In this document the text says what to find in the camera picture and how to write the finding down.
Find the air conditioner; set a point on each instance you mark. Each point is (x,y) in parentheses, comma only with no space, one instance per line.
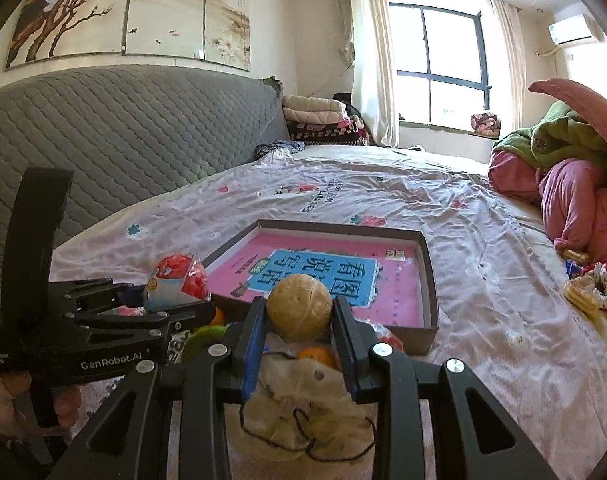
(577,28)

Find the person's left hand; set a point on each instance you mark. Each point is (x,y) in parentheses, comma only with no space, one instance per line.
(14,424)

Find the patterned bag on sill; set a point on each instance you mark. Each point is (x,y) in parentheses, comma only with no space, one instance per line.
(486,124)

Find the right white curtain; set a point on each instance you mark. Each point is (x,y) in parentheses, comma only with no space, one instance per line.
(507,16)

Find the orange mandarin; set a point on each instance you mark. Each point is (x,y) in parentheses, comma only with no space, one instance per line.
(219,319)
(323,355)

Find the beige ball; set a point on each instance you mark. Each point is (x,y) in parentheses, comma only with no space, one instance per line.
(299,308)

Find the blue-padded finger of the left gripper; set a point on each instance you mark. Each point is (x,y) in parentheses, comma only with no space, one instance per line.
(95,294)
(199,313)

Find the green blanket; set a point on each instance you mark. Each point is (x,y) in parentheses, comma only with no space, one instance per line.
(561,134)

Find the dark cardboard box tray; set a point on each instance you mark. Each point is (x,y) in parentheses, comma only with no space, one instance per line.
(417,341)

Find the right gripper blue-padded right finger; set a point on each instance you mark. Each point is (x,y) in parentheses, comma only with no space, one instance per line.
(352,340)

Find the left white curtain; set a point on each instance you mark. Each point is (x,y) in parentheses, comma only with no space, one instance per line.
(367,49)

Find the dark cloth by headboard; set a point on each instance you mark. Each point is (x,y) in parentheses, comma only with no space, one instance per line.
(290,147)

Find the floral wall painting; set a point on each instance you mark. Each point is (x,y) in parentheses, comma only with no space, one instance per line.
(214,31)

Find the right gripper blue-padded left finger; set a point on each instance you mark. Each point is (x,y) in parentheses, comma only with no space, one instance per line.
(251,345)

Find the pink duvet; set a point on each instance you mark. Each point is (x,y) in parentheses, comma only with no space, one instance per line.
(572,196)

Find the white curtain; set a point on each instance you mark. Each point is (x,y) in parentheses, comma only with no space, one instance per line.
(367,49)
(507,16)

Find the red blue toy egg packet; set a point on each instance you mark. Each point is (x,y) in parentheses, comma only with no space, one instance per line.
(385,335)

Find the red white toy egg packet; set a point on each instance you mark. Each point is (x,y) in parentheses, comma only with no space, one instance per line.
(177,279)

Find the pink pillow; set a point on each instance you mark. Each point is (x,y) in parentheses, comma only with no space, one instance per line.
(589,104)

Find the window with dark frame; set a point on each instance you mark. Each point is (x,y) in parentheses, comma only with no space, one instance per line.
(440,65)

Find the stack of folded blankets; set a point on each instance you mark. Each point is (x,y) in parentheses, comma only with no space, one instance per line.
(317,121)

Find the pink strawberry bedsheet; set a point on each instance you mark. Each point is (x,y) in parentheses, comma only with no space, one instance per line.
(499,280)

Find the grey quilted headboard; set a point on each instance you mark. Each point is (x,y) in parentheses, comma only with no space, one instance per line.
(163,161)

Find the yellow snack packets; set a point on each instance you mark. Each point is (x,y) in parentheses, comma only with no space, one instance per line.
(586,287)

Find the blue snack packet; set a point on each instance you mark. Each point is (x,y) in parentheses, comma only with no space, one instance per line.
(176,345)

